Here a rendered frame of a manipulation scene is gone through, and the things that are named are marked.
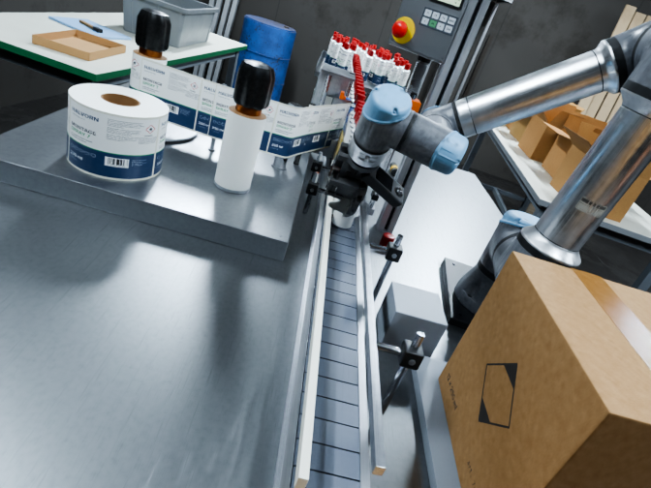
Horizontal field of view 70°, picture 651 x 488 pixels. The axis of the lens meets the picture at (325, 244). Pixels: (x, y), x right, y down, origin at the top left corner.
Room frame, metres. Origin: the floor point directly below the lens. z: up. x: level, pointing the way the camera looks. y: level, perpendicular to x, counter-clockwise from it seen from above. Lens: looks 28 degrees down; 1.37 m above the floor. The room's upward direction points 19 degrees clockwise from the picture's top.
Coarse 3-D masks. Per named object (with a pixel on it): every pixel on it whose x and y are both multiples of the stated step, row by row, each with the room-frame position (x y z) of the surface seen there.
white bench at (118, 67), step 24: (0, 24) 2.00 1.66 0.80; (24, 24) 2.13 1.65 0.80; (48, 24) 2.28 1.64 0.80; (120, 24) 2.84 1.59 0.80; (0, 48) 1.83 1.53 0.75; (24, 48) 1.78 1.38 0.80; (48, 48) 1.89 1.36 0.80; (192, 48) 2.87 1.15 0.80; (216, 48) 3.12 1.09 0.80; (240, 48) 3.52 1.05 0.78; (48, 72) 1.83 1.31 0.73; (72, 72) 1.78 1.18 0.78; (96, 72) 1.81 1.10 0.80; (120, 72) 1.95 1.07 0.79
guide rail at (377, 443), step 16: (368, 240) 0.83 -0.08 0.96; (368, 256) 0.77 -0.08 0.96; (368, 272) 0.71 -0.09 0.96; (368, 288) 0.66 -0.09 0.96; (368, 304) 0.61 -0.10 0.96; (368, 320) 0.57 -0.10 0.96; (368, 336) 0.54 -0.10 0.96; (368, 352) 0.51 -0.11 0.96; (368, 368) 0.48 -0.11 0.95; (368, 384) 0.45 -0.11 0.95; (368, 400) 0.43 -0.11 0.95; (384, 448) 0.36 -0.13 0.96; (384, 464) 0.34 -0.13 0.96
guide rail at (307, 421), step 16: (320, 272) 0.74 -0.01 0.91; (320, 288) 0.68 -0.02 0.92; (320, 304) 0.64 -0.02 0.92; (320, 320) 0.59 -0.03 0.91; (320, 336) 0.56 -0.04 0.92; (304, 400) 0.44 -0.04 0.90; (304, 416) 0.40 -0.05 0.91; (304, 432) 0.38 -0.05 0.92; (304, 448) 0.36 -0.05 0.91; (304, 464) 0.34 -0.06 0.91; (304, 480) 0.32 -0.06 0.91
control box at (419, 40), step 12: (408, 0) 1.25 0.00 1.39; (420, 0) 1.24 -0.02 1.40; (468, 0) 1.19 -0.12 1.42; (408, 12) 1.25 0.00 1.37; (420, 12) 1.23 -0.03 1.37; (444, 12) 1.21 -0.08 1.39; (456, 12) 1.19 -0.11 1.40; (408, 24) 1.24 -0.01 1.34; (456, 24) 1.19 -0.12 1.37; (408, 36) 1.24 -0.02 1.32; (420, 36) 1.22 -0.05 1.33; (432, 36) 1.21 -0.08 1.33; (444, 36) 1.20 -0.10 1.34; (408, 48) 1.24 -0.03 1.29; (420, 48) 1.22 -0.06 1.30; (432, 48) 1.20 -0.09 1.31; (444, 48) 1.19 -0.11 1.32; (432, 60) 1.21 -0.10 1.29; (444, 60) 1.19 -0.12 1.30
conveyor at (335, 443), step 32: (352, 224) 1.06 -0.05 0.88; (320, 256) 0.85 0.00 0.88; (352, 256) 0.90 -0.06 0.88; (352, 288) 0.78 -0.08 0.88; (352, 320) 0.67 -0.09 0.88; (320, 352) 0.56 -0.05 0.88; (352, 352) 0.59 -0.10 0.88; (320, 384) 0.50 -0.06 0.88; (352, 384) 0.52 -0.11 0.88; (320, 416) 0.44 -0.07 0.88; (352, 416) 0.46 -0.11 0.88; (320, 448) 0.40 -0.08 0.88; (352, 448) 0.41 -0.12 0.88; (320, 480) 0.35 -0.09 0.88; (352, 480) 0.37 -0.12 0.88
